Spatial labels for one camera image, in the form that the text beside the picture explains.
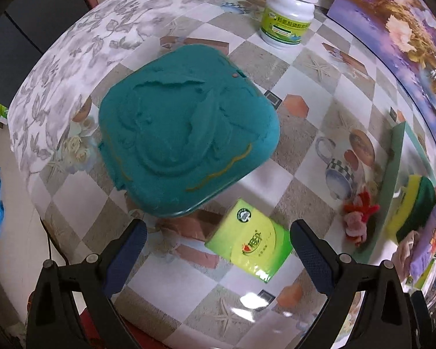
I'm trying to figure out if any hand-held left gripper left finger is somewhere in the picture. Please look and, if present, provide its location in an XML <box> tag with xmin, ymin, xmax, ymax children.
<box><xmin>26</xmin><ymin>219</ymin><xmax>148</xmax><ymax>349</ymax></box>

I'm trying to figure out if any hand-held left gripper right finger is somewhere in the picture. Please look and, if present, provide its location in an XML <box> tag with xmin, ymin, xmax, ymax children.
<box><xmin>290</xmin><ymin>219</ymin><xmax>413</xmax><ymax>349</ymax></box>

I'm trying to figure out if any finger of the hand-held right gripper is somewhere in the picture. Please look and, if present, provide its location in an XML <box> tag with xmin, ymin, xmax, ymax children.
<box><xmin>409</xmin><ymin>289</ymin><xmax>435</xmax><ymax>349</ymax></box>

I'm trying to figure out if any green tissue packet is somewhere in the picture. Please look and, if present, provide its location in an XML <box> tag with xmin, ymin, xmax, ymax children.
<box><xmin>204</xmin><ymin>199</ymin><xmax>295</xmax><ymax>284</ymax></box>

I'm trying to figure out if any red pink plush toy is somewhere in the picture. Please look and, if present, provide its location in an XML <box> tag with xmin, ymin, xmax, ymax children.
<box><xmin>342</xmin><ymin>189</ymin><xmax>380</xmax><ymax>244</ymax></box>

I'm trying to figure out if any yellow green sponge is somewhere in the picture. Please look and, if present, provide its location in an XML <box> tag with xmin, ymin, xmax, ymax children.
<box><xmin>396</xmin><ymin>175</ymin><xmax>436</xmax><ymax>244</ymax></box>

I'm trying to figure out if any teal shallow box tray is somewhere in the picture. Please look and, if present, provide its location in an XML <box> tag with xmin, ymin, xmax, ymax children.
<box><xmin>360</xmin><ymin>121</ymin><xmax>436</xmax><ymax>302</ymax></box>

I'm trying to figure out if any yellow-green cloth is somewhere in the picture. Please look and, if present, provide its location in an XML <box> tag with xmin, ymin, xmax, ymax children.
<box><xmin>414</xmin><ymin>267</ymin><xmax>436</xmax><ymax>295</ymax></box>

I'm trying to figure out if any beige pink cloth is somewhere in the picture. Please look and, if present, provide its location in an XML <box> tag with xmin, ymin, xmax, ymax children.
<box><xmin>392</xmin><ymin>231</ymin><xmax>422</xmax><ymax>273</ymax></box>

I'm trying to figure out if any purple printed cloth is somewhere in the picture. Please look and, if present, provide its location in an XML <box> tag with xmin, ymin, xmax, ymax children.
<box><xmin>409</xmin><ymin>204</ymin><xmax>436</xmax><ymax>280</ymax></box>

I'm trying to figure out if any teal plastic container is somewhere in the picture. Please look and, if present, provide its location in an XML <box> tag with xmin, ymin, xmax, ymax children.
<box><xmin>98</xmin><ymin>44</ymin><xmax>280</xmax><ymax>219</ymax></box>

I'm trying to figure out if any checkered printed tablecloth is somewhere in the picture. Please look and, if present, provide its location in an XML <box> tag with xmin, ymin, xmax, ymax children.
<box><xmin>29</xmin><ymin>0</ymin><xmax>436</xmax><ymax>349</ymax></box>

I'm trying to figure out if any grey floral tablecloth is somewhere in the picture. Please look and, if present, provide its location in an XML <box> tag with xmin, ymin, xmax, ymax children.
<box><xmin>7</xmin><ymin>0</ymin><xmax>273</xmax><ymax>204</ymax></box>

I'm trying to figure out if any white bottle green label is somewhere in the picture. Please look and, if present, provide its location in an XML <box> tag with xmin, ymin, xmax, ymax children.
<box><xmin>259</xmin><ymin>0</ymin><xmax>322</xmax><ymax>49</ymax></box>

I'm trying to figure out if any floral painting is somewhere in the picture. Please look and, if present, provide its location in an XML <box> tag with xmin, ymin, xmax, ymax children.
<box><xmin>327</xmin><ymin>0</ymin><xmax>436</xmax><ymax>179</ymax></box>

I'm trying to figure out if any dark cabinet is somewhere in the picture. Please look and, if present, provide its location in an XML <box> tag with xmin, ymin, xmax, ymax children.
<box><xmin>0</xmin><ymin>0</ymin><xmax>91</xmax><ymax>110</ymax></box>

